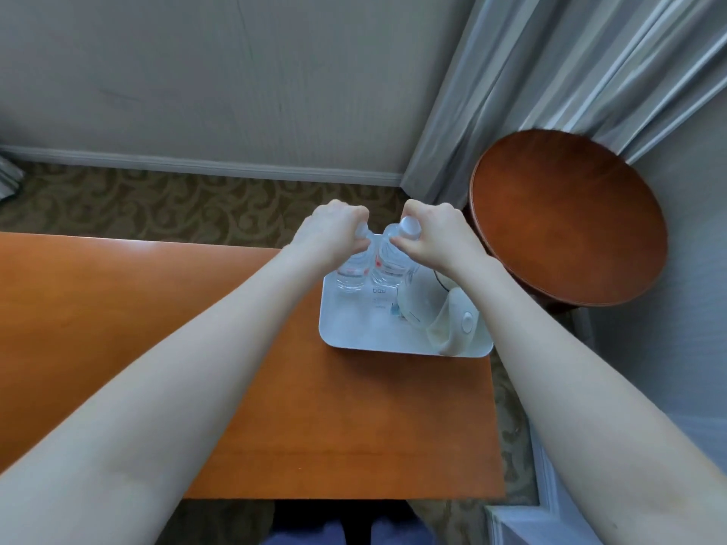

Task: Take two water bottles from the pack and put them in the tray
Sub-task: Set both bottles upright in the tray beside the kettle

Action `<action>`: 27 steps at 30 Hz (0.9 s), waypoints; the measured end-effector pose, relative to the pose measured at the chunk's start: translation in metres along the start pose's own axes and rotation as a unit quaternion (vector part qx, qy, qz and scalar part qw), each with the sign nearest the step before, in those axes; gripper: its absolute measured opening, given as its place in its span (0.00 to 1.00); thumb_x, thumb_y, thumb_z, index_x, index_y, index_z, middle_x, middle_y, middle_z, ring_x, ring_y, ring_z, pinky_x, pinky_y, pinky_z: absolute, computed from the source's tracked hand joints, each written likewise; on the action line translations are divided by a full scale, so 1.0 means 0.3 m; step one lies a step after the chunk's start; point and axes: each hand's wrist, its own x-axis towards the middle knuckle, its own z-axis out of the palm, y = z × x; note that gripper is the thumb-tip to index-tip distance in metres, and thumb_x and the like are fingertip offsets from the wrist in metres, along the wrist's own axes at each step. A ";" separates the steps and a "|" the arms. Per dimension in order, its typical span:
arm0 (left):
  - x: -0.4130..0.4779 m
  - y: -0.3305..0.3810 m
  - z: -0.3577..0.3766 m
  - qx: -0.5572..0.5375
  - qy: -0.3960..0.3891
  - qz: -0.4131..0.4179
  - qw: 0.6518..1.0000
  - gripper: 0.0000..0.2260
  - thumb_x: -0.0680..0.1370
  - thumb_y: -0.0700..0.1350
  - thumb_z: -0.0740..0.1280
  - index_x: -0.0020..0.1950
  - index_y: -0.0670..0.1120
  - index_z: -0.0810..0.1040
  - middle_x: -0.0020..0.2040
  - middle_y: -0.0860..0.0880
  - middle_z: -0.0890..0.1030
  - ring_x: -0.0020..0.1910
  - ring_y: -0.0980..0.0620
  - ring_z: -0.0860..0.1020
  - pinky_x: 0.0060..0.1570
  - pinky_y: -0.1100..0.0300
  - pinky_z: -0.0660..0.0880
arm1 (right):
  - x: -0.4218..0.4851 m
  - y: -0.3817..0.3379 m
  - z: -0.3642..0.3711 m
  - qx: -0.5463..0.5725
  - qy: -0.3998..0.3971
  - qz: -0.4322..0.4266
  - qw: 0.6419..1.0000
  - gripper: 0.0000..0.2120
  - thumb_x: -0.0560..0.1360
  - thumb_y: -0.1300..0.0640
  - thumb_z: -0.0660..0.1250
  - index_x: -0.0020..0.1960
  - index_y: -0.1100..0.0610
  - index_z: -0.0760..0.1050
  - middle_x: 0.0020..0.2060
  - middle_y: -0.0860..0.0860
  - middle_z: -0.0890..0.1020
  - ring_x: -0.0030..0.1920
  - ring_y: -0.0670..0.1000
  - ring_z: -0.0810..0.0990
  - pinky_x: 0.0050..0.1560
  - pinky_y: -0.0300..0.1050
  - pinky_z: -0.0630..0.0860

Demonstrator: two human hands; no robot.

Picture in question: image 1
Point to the person's legs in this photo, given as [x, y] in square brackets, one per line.
[346, 527]

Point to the person's left hand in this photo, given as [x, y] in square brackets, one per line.
[324, 232]

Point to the white rectangular tray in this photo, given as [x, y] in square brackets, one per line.
[358, 326]

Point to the white electric kettle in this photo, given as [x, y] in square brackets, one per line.
[448, 326]

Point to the person's right forearm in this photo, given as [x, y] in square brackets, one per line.
[579, 402]

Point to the person's right fingers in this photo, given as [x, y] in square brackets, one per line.
[429, 212]

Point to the small sachet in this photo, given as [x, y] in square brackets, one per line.
[393, 309]

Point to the round wooden side table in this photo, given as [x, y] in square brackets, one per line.
[568, 221]

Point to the person's left fingers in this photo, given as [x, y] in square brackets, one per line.
[353, 216]

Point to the person's left forearm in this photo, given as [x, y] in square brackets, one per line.
[170, 380]

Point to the person's right hand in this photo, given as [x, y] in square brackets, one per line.
[440, 238]

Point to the grey curtain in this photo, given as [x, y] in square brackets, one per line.
[545, 68]

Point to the clear plastic water bottle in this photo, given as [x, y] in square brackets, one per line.
[353, 273]
[391, 261]

